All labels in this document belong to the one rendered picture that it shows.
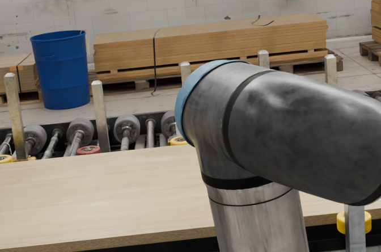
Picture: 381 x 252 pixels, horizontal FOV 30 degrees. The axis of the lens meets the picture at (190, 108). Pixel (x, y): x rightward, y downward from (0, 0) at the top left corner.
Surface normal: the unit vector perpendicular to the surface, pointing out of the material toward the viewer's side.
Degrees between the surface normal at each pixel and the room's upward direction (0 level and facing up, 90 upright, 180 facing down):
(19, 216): 0
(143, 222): 0
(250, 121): 69
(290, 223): 88
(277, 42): 90
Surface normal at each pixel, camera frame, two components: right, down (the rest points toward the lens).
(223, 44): 0.07, 0.24
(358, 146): 0.14, -0.09
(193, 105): -0.87, -0.11
